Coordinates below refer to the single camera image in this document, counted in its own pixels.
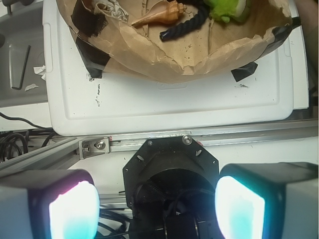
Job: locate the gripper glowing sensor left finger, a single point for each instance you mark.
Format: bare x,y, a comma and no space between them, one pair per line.
48,204

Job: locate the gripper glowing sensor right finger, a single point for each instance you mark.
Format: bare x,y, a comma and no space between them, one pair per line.
268,200

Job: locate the orange spiral conch shell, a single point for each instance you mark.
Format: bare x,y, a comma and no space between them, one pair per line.
166,12

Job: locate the white plastic bin lid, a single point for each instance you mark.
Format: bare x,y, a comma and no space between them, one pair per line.
80,105

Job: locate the black tape piece right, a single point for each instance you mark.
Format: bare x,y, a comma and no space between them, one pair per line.
244,71

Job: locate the grey plastic tray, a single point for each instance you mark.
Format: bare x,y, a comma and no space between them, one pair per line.
23,26

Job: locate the black allen key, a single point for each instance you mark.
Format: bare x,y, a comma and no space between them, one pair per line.
18,57

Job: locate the black tape strip left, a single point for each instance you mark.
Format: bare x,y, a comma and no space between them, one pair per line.
94,59

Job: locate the brown crumpled paper sheet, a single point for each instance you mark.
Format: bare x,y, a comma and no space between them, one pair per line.
214,48

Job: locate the black tape corner right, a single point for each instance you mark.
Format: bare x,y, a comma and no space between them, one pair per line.
281,34

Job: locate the green plush toy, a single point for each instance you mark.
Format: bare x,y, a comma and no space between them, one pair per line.
225,10

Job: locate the aluminium extrusion rail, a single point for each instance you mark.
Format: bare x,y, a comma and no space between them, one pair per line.
294,140

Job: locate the metal corner bracket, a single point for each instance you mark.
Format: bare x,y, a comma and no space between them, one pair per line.
94,146

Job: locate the black octagonal mount plate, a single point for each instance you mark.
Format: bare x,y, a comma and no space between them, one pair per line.
166,169

